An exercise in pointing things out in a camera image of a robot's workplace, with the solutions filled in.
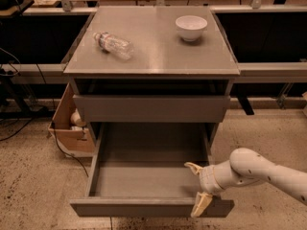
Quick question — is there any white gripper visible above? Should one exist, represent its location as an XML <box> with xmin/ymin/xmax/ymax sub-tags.
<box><xmin>184</xmin><ymin>162</ymin><xmax>233</xmax><ymax>218</ymax></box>

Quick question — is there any white ceramic bowl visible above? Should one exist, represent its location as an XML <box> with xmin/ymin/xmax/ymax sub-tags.
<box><xmin>176</xmin><ymin>15</ymin><xmax>207</xmax><ymax>41</ymax></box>

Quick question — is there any grey top drawer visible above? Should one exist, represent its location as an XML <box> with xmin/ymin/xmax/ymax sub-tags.
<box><xmin>73</xmin><ymin>95</ymin><xmax>230</xmax><ymax>123</ymax></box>

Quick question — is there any white cup in box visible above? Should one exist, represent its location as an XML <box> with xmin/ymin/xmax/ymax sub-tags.
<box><xmin>70</xmin><ymin>110</ymin><xmax>86</xmax><ymax>127</ymax></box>

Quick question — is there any grey drawer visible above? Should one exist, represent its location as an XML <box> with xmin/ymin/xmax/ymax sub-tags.
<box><xmin>73</xmin><ymin>95</ymin><xmax>230</xmax><ymax>123</ymax></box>
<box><xmin>69</xmin><ymin>122</ymin><xmax>235</xmax><ymax>219</ymax></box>

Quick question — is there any grey drawer cabinet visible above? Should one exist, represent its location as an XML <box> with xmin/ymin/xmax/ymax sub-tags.
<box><xmin>65</xmin><ymin>6</ymin><xmax>240</xmax><ymax>142</ymax></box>

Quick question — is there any cardboard box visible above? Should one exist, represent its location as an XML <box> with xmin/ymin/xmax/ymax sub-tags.
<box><xmin>48</xmin><ymin>84</ymin><xmax>95</xmax><ymax>157</ymax></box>

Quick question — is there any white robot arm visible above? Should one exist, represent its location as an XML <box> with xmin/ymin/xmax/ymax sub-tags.
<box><xmin>184</xmin><ymin>148</ymin><xmax>307</xmax><ymax>218</ymax></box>

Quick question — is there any black floor cable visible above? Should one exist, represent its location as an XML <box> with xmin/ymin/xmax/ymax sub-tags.
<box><xmin>50</xmin><ymin>121</ymin><xmax>90</xmax><ymax>178</ymax></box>

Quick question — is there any clear plastic water bottle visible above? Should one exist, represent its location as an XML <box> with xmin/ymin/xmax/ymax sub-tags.
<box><xmin>93</xmin><ymin>32</ymin><xmax>134</xmax><ymax>60</ymax></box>

